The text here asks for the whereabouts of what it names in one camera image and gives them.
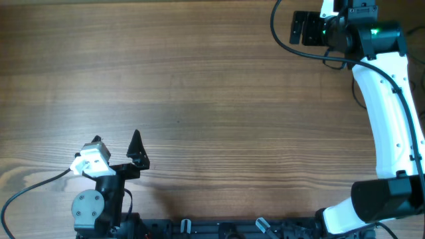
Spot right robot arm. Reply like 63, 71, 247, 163
288, 1, 424, 238

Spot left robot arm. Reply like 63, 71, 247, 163
70, 130, 150, 238

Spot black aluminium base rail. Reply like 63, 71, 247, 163
137, 218, 377, 239

